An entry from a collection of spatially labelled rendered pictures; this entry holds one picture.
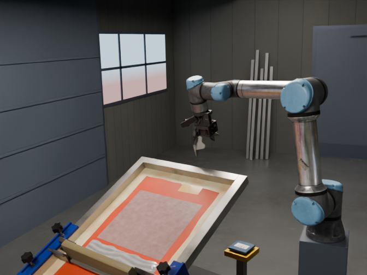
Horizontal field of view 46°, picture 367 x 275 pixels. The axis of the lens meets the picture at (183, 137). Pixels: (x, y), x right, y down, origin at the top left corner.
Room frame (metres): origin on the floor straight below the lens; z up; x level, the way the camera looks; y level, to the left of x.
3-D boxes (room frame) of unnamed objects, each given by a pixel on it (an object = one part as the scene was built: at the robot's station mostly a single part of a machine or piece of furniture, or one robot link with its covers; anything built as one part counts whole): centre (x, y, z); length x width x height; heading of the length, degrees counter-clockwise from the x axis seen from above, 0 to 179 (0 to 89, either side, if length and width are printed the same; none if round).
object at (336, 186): (1.63, -0.56, 1.37); 0.13 x 0.12 x 0.14; 140
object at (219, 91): (1.84, -0.15, 1.77); 0.11 x 0.11 x 0.08; 50
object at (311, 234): (1.64, -0.57, 1.25); 0.15 x 0.15 x 0.10
